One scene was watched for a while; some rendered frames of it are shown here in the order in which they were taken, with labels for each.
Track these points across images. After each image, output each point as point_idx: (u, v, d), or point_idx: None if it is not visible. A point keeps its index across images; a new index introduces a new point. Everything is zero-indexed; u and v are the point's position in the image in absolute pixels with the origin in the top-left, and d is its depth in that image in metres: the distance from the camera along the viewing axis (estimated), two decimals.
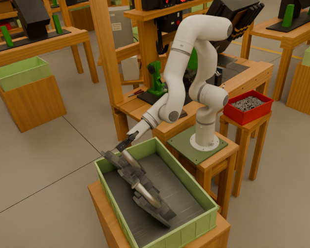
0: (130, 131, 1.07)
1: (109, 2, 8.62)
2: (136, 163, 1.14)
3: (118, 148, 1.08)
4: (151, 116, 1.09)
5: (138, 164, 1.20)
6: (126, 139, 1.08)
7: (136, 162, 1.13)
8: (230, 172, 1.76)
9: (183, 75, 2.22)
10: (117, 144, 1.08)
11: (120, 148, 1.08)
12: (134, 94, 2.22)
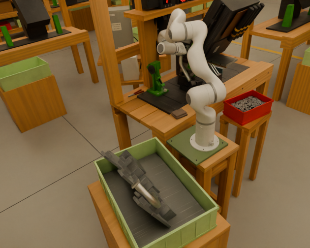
0: (180, 42, 2.01)
1: (109, 2, 8.62)
2: (180, 60, 2.14)
3: None
4: None
5: (182, 67, 2.14)
6: None
7: (180, 58, 2.14)
8: (230, 172, 1.76)
9: (183, 75, 2.22)
10: (187, 46, 2.07)
11: None
12: (134, 94, 2.22)
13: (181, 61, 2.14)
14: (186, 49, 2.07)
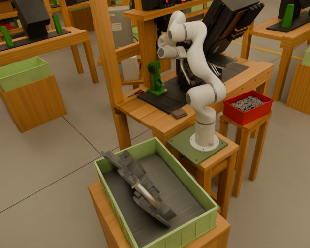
0: (181, 46, 2.02)
1: (109, 2, 8.62)
2: (181, 63, 2.15)
3: (187, 50, 2.09)
4: None
5: (182, 70, 2.15)
6: None
7: (180, 62, 2.14)
8: (230, 172, 1.76)
9: (183, 75, 2.22)
10: (187, 49, 2.08)
11: (186, 50, 2.09)
12: (134, 94, 2.22)
13: (181, 65, 2.15)
14: (186, 53, 2.08)
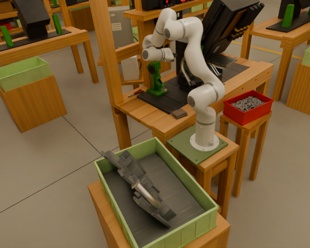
0: (167, 47, 1.91)
1: (109, 2, 8.62)
2: (182, 65, 2.14)
3: (175, 54, 1.98)
4: None
5: (183, 72, 2.15)
6: (171, 52, 1.94)
7: (181, 63, 2.14)
8: (230, 172, 1.76)
9: (183, 75, 2.22)
10: None
11: (173, 53, 1.98)
12: (134, 94, 2.22)
13: (182, 66, 2.15)
14: None
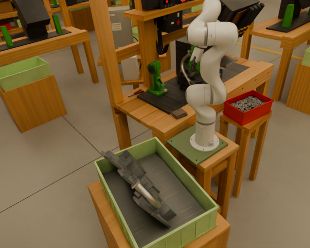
0: (191, 58, 1.61)
1: (109, 2, 8.62)
2: (182, 65, 2.14)
3: (191, 70, 1.69)
4: None
5: (183, 72, 2.15)
6: None
7: (181, 63, 2.14)
8: (230, 172, 1.76)
9: (183, 75, 2.22)
10: (188, 50, 2.07)
11: (192, 70, 1.68)
12: (134, 94, 2.22)
13: (182, 66, 2.15)
14: (187, 54, 2.07)
